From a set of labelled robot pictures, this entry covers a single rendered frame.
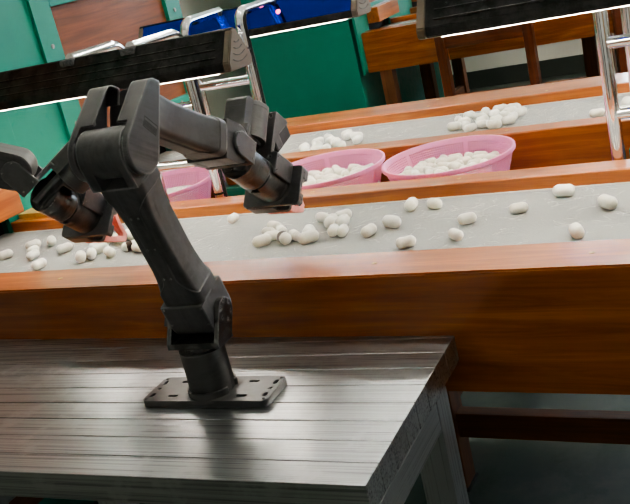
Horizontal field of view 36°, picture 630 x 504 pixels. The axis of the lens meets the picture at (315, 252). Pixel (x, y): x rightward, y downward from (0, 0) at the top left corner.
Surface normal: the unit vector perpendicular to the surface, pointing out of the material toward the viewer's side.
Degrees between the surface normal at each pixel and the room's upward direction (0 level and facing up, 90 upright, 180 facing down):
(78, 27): 90
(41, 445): 0
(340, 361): 0
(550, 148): 90
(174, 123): 94
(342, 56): 90
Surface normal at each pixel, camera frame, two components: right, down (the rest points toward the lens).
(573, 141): -0.43, 0.37
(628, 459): -0.22, -0.93
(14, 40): 0.87, -0.05
